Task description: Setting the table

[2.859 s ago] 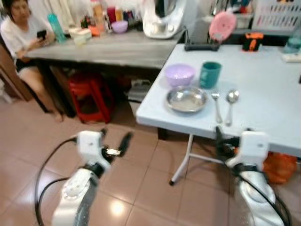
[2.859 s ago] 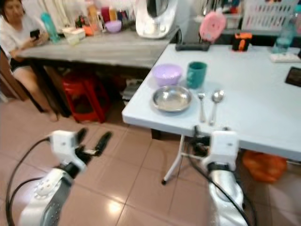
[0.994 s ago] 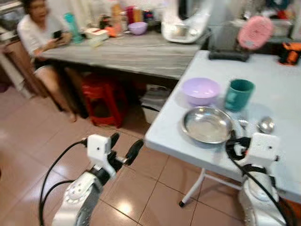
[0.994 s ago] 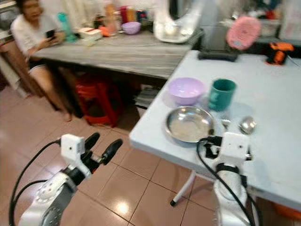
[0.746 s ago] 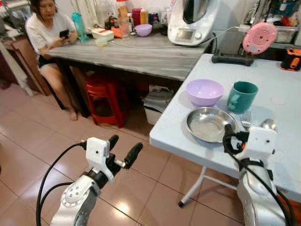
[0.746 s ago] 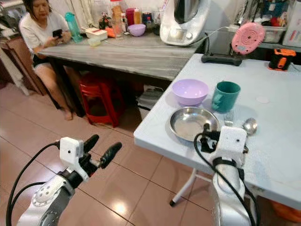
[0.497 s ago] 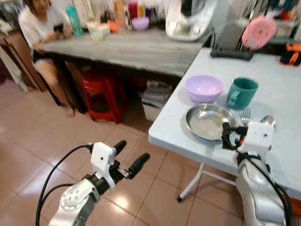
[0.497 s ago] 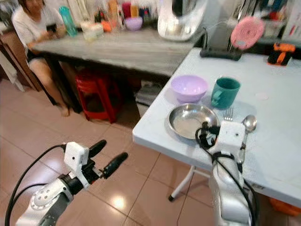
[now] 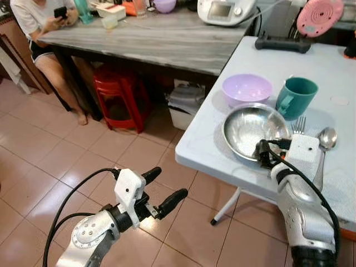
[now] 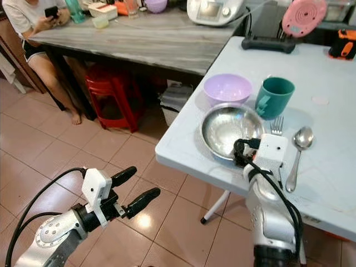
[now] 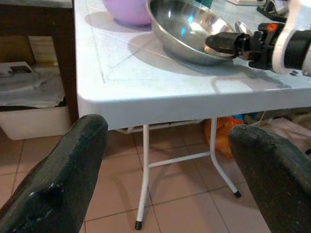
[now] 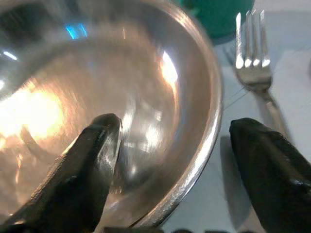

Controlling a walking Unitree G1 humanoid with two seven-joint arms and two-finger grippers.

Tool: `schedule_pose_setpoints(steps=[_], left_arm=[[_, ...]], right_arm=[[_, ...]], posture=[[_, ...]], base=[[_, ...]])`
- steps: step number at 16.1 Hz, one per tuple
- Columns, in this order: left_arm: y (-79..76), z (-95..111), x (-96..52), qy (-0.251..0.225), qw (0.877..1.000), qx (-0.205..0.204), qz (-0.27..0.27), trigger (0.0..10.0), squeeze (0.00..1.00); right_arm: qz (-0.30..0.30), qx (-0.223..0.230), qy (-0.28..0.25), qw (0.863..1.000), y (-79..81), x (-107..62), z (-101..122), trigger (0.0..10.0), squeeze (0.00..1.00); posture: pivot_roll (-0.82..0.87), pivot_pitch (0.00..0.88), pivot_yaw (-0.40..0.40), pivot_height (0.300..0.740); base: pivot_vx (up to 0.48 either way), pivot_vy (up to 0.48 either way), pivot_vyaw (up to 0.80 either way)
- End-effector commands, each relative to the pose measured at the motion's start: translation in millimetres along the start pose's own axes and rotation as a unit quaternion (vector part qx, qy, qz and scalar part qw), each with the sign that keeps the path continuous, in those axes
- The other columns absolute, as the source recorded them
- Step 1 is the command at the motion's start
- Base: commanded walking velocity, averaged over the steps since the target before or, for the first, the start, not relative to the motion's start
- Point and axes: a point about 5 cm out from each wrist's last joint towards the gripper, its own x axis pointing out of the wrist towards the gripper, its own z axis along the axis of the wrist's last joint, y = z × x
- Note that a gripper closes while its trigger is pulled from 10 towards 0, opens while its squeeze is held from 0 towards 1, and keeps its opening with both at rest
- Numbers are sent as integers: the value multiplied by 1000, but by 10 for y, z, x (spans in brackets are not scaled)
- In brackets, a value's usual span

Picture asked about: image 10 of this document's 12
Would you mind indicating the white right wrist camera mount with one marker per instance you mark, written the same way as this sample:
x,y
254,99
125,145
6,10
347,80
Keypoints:
x,y
272,149

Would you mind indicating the white storage bin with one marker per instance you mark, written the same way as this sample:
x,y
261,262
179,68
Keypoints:
x,y
175,100

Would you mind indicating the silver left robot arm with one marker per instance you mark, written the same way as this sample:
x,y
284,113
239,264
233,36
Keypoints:
x,y
53,236

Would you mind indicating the black smartphone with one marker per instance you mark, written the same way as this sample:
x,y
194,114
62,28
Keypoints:
x,y
51,11

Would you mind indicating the clear drinking glass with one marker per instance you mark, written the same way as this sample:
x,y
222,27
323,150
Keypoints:
x,y
132,6

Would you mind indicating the small pale green cup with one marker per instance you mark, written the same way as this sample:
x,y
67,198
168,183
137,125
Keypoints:
x,y
100,22

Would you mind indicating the steel fork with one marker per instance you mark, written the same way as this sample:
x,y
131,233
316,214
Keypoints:
x,y
277,125

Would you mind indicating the stainless steel bowl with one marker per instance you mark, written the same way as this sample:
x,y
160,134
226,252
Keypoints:
x,y
225,125

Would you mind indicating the white kitchen appliance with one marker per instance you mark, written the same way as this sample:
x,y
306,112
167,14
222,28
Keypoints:
x,y
211,12

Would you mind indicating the grey marble table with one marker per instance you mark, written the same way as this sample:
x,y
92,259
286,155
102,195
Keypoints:
x,y
144,41

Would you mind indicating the white table leg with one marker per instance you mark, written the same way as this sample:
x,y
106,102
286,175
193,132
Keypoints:
x,y
216,207

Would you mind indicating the seated person in white shirt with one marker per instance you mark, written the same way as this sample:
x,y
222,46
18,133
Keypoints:
x,y
25,16

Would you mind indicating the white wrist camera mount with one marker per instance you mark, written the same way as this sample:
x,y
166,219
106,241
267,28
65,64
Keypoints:
x,y
95,186
272,149

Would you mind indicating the red plastic stool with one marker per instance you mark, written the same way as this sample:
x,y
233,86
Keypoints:
x,y
114,92

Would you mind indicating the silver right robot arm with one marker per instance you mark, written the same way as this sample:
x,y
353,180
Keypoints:
x,y
270,217

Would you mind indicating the white folding table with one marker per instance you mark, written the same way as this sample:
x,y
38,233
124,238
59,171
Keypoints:
x,y
322,72

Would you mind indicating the small purple bowl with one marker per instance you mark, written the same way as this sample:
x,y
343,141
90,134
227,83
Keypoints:
x,y
156,5

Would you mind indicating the black stand base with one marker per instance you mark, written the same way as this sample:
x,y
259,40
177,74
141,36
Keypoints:
x,y
268,44

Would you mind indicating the grey upright board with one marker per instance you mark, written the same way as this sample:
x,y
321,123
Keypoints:
x,y
268,19

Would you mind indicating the steel spoon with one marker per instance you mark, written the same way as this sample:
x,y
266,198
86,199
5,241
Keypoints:
x,y
302,139

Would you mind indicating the white tissue box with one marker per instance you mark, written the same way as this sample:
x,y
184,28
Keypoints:
x,y
103,10

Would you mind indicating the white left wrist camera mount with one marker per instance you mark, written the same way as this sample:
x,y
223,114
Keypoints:
x,y
95,186

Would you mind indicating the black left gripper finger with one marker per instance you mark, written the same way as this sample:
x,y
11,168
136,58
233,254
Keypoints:
x,y
123,176
142,201

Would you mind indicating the green plastic mug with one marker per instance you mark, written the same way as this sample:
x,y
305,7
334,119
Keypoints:
x,y
275,99

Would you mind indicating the large purple plastic bowl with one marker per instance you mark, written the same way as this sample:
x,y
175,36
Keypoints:
x,y
228,89

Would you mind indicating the orange and black tool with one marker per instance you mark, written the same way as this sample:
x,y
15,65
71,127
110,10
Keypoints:
x,y
344,45

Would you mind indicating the orange packet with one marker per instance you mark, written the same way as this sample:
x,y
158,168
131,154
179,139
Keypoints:
x,y
120,7

